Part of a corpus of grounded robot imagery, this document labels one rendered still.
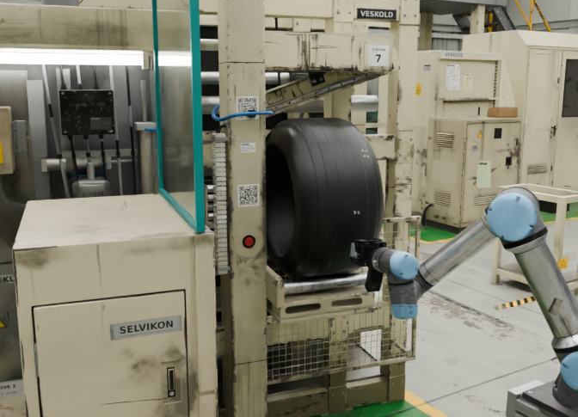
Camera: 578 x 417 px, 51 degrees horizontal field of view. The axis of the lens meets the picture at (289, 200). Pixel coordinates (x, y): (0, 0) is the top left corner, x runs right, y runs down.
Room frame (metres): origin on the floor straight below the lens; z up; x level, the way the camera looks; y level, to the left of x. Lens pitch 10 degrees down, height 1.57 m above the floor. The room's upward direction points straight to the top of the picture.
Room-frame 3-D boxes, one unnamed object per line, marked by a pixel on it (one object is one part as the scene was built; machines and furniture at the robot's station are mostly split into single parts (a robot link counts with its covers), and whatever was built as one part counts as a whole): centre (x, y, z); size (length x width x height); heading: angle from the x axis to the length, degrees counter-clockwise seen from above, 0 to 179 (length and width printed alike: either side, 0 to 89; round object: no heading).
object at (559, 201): (4.64, -1.97, 0.40); 0.60 x 0.35 x 0.80; 30
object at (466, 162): (6.87, -2.10, 0.62); 0.91 x 0.58 x 1.25; 120
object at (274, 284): (2.11, 0.09, 0.90); 0.40 x 0.03 x 0.10; 20
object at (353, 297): (2.04, -0.12, 0.84); 0.36 x 0.09 x 0.06; 110
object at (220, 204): (2.01, 0.23, 1.19); 0.05 x 0.04 x 0.48; 20
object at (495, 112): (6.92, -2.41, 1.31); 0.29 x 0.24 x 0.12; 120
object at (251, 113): (2.07, 0.16, 1.50); 0.19 x 0.19 x 0.06; 20
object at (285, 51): (2.49, -0.09, 1.71); 0.61 x 0.25 x 0.15; 110
